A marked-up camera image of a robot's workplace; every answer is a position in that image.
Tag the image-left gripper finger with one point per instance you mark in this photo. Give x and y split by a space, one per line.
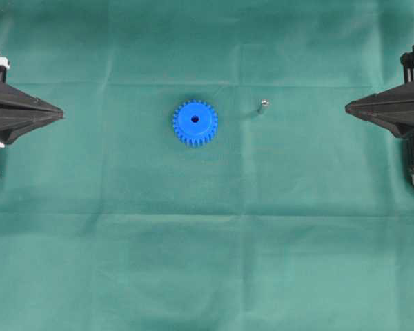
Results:
15 123
13 98

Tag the image-right gripper finger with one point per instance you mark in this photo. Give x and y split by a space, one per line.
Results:
397 128
401 94

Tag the small metal shaft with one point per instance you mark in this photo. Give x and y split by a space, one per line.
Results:
262 107

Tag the blue plastic gear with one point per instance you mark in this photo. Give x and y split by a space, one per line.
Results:
195 123

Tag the green table cloth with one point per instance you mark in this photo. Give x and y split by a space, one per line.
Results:
299 219

